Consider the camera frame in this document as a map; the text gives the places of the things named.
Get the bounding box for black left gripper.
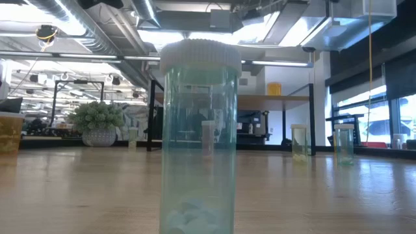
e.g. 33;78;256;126
77;0;124;10

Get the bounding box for pink medicine bottle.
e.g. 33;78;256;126
201;120;216;160

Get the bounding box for yellow medicine bottle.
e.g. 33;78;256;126
290;123;309;164

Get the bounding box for teal medicine bottle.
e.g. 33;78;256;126
159;38;243;234
333;123;356;166

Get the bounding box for small clear medicine bottle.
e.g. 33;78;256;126
127;126;139;151

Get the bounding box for wooden shelf black metal legs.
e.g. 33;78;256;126
146;79;317;157

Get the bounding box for long ceiling light strip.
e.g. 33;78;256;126
0;51;162;63
240;59;315;68

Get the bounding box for green succulent in patterned pot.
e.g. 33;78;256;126
67;100;126;148

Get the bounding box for grey ceiling box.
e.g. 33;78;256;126
209;8;233;33

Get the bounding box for dark grey monitor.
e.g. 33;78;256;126
0;96;23;114

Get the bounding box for black office chair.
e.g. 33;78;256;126
24;117;50;137

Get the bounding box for translucent ceiling box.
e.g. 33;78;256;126
344;0;398;29

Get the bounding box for red seat cushion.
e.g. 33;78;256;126
360;141;388;149

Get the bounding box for white cylinder container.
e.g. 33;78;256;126
391;133;406;150

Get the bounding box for silver ventilation duct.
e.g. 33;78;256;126
131;0;162;29
25;0;153;90

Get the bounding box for black ceiling cord reel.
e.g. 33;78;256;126
35;24;59;44

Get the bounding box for black metal frame stand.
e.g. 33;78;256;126
51;79;105;128

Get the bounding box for black aluminium rig frame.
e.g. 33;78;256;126
19;138;411;161

